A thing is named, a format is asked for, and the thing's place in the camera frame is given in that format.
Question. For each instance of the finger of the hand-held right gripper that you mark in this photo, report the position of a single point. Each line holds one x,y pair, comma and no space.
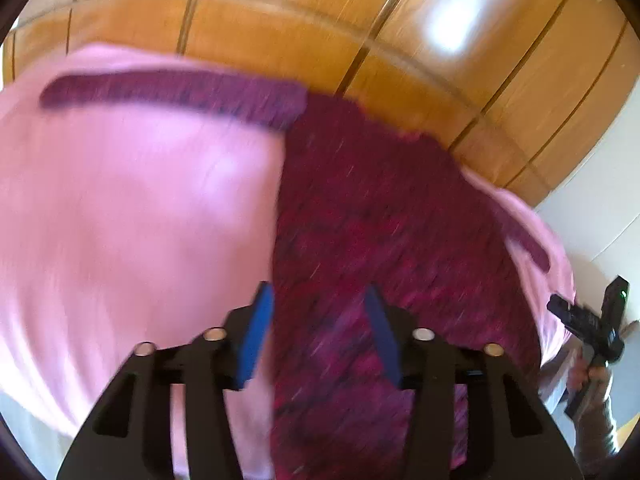
565,310

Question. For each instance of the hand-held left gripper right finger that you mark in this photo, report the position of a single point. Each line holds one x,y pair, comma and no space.
382,332

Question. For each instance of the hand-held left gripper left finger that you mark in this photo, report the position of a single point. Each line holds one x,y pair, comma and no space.
256,330

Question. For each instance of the red floral garment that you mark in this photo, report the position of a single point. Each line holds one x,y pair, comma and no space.
370,240

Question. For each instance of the person's right hand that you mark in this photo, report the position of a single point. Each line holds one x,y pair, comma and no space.
585,375

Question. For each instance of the pink bedspread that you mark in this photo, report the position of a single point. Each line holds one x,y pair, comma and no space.
125,240

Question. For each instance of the wooden wardrobe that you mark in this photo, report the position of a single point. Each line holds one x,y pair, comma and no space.
380,35

